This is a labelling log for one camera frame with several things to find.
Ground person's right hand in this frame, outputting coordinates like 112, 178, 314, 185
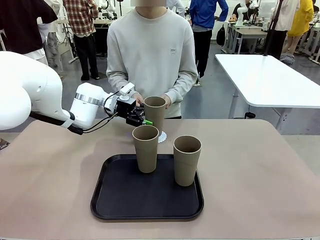
129, 91, 145, 106

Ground bystander in grey patterned trousers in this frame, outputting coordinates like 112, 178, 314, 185
37, 0, 64, 74

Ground black plastic serving tray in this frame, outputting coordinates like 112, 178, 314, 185
90, 153, 205, 221

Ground brown black flat object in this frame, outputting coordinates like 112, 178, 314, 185
0, 137, 11, 151

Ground bystander in blue shirt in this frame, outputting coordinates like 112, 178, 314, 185
189, 0, 230, 79

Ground black tripod pole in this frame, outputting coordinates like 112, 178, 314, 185
262, 0, 285, 57

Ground bystander black top white trousers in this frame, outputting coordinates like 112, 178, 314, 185
0, 0, 60, 67

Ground black hanging bag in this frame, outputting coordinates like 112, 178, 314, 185
216, 24, 226, 47

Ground seated person in black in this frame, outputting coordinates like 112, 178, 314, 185
231, 0, 251, 22

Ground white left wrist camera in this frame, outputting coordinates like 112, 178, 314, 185
118, 83, 135, 101

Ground crumpled grey cloth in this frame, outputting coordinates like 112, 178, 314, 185
279, 52, 296, 66

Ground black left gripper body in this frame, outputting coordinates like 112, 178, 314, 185
116, 98, 138, 121

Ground white rectangular table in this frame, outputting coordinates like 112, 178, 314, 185
214, 53, 320, 120

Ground person's left forearm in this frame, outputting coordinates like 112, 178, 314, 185
166, 69, 200, 104

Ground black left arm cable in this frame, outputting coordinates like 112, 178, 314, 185
29, 92, 121, 136

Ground person's left hand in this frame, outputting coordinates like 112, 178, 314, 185
161, 93, 172, 110

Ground person's right forearm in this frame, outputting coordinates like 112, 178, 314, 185
106, 69, 131, 100

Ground bystander in plaid shirt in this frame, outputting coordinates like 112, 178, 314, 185
62, 0, 100, 81

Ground white scalloped paper coaster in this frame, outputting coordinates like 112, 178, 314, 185
157, 130, 168, 144

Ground bystander in yellow coat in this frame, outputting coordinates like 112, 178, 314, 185
283, 0, 315, 55

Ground tall brown paper cup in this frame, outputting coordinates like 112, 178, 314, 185
173, 135, 202, 187
143, 96, 167, 137
132, 125, 160, 174

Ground grey background desk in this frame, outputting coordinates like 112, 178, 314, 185
226, 21, 270, 55

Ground bystander in beige jacket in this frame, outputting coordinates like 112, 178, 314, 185
264, 0, 301, 60

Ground light grey sweater torso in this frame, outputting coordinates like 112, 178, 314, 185
106, 6, 200, 120

